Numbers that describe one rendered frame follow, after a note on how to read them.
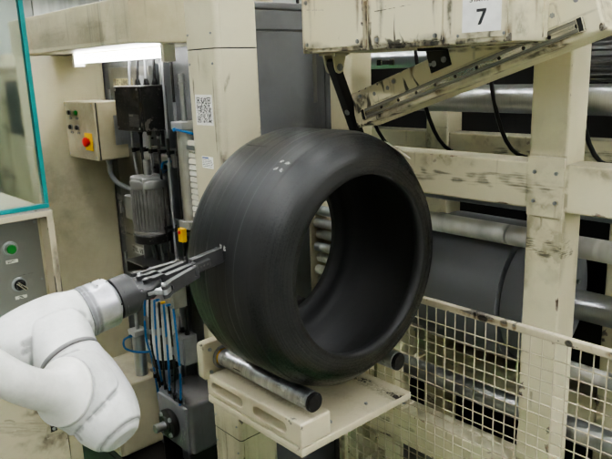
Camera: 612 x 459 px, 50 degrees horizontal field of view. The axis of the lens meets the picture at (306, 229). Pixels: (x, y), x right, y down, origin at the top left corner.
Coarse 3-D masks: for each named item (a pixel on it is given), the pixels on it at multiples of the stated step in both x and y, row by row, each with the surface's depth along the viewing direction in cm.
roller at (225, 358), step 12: (228, 360) 161; (240, 360) 159; (240, 372) 158; (252, 372) 154; (264, 372) 152; (264, 384) 151; (276, 384) 148; (288, 384) 146; (300, 384) 145; (288, 396) 145; (300, 396) 142; (312, 396) 141; (312, 408) 141
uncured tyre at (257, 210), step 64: (320, 128) 147; (256, 192) 130; (320, 192) 130; (384, 192) 168; (192, 256) 140; (256, 256) 126; (384, 256) 174; (256, 320) 129; (320, 320) 174; (384, 320) 166; (320, 384) 144
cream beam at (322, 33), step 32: (320, 0) 162; (352, 0) 154; (384, 0) 147; (416, 0) 141; (448, 0) 135; (512, 0) 125; (544, 0) 132; (320, 32) 164; (352, 32) 156; (384, 32) 149; (416, 32) 142; (448, 32) 137; (480, 32) 131; (512, 32) 126; (544, 32) 134
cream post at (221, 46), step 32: (192, 0) 157; (224, 0) 154; (192, 32) 160; (224, 32) 155; (192, 64) 162; (224, 64) 157; (256, 64) 163; (192, 96) 165; (224, 96) 158; (256, 96) 164; (224, 128) 159; (256, 128) 166; (224, 160) 161; (224, 416) 183; (224, 448) 186; (256, 448) 183
